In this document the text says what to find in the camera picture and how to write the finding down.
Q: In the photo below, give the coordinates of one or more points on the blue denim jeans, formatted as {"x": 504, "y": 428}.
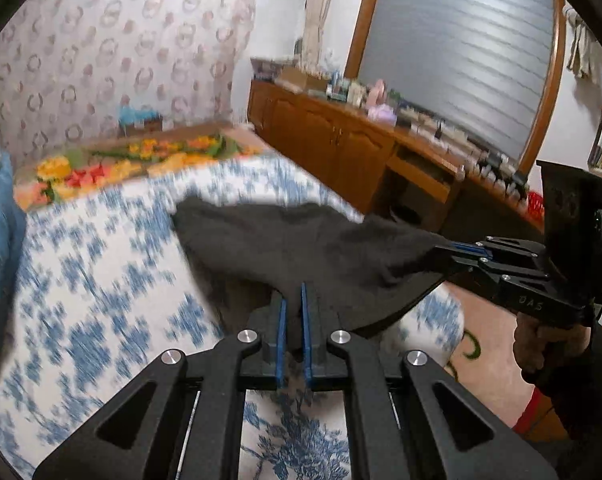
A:
{"x": 1, "y": 250}

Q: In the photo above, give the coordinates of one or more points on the blue floral bed sheet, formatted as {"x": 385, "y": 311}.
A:
{"x": 106, "y": 285}

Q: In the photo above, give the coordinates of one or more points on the grey window blind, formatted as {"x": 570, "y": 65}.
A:
{"x": 456, "y": 50}

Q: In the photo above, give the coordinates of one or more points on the row of bottles and jars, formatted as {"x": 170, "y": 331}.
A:
{"x": 481, "y": 165}

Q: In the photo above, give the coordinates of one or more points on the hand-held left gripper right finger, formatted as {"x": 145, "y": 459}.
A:
{"x": 307, "y": 340}

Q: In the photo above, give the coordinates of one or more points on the hanging white cloth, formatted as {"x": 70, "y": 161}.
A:
{"x": 581, "y": 40}

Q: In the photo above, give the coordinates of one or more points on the person's right hand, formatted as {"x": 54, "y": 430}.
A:
{"x": 546, "y": 347}

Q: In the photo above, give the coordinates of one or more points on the pink tissue box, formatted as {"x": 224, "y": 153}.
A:
{"x": 382, "y": 114}

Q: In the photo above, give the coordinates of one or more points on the open cardboard box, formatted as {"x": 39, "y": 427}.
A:
{"x": 303, "y": 80}

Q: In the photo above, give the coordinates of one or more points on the black pants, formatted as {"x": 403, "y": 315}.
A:
{"x": 306, "y": 240}

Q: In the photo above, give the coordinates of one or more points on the blue plastic bag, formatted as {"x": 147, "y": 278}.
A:
{"x": 136, "y": 115}

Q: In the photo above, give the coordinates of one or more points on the pink floor rug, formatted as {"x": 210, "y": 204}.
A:
{"x": 481, "y": 330}

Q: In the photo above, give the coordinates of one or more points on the small cardboard box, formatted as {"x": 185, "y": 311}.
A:
{"x": 143, "y": 129}

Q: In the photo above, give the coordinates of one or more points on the wooden sideboard cabinet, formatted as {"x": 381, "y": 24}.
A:
{"x": 331, "y": 135}

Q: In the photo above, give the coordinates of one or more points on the wooden window frame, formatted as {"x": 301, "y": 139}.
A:
{"x": 363, "y": 35}

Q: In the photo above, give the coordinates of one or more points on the pink bottle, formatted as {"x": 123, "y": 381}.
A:
{"x": 379, "y": 91}

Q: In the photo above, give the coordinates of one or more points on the white lace curtain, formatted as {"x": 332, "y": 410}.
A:
{"x": 318, "y": 5}

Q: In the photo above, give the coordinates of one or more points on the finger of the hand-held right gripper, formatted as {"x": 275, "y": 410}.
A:
{"x": 526, "y": 285}
{"x": 511, "y": 247}

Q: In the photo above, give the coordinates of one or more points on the flower print blanket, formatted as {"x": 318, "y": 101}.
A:
{"x": 131, "y": 160}

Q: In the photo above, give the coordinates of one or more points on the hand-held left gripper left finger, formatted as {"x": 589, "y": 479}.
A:
{"x": 281, "y": 340}

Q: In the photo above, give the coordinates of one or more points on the person's right forearm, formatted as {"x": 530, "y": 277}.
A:
{"x": 581, "y": 410}

